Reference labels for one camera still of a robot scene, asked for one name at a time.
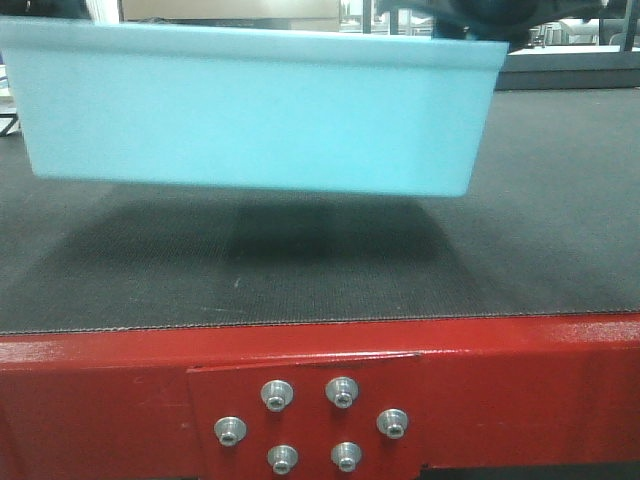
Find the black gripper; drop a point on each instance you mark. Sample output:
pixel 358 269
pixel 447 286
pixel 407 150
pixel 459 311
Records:
pixel 507 21

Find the light blue plastic bin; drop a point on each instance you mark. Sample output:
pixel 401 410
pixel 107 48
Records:
pixel 266 109

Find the black conveyor belt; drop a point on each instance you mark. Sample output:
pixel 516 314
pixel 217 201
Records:
pixel 550 224

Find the silver flange bolt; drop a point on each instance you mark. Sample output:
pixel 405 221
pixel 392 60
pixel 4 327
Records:
pixel 230 430
pixel 277 395
pixel 346 456
pixel 282 459
pixel 392 423
pixel 342 391

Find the red bolted bracket plate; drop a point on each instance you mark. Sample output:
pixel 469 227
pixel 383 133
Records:
pixel 310 423

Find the red conveyor frame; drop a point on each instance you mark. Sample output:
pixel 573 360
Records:
pixel 491 392

